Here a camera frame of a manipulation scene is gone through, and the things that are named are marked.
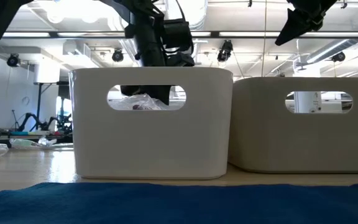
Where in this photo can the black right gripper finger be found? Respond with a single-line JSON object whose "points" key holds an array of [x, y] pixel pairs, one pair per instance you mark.
{"points": [[292, 29]]}

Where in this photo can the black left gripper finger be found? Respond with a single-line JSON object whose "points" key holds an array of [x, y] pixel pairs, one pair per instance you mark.
{"points": [[130, 90], [157, 91]]}

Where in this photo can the dark toothbrush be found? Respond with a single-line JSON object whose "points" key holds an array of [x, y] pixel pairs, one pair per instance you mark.
{"points": [[138, 102]]}

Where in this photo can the black background robot arm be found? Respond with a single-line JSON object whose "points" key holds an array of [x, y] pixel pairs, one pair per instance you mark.
{"points": [[42, 119]]}

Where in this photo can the white ceiling pipes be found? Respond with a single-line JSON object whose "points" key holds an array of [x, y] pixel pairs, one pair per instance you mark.
{"points": [[127, 51]]}

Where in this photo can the black ceiling spotlight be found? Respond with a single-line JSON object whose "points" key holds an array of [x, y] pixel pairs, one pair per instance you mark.
{"points": [[225, 51], [13, 60], [117, 56], [339, 57]]}

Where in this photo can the white plastic bin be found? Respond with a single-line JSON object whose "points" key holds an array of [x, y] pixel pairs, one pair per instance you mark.
{"points": [[151, 143]]}

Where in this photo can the white pillar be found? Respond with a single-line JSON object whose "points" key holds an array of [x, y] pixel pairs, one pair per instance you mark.
{"points": [[306, 102]]}

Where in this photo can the white ceiling unit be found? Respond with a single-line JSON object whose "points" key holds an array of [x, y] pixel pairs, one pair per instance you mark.
{"points": [[47, 73]]}

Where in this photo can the black stand pole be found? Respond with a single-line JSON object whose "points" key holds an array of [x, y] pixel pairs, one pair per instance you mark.
{"points": [[38, 105]]}

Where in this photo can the grey plastic bin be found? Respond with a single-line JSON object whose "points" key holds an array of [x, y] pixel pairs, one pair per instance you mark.
{"points": [[297, 143]]}

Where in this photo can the blue cloth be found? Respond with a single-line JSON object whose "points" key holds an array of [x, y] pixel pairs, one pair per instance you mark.
{"points": [[179, 205]]}

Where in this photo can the green toothbrush in wrapper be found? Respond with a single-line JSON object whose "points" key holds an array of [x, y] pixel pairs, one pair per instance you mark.
{"points": [[25, 143]]}

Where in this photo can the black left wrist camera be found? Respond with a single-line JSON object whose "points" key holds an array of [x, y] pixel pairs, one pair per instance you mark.
{"points": [[177, 34]]}

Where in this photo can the silver ceiling duct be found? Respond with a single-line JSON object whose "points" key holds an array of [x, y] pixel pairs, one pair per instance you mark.
{"points": [[197, 12]]}

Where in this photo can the black overhead frame beam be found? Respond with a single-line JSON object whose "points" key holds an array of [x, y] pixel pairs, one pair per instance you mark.
{"points": [[53, 34]]}

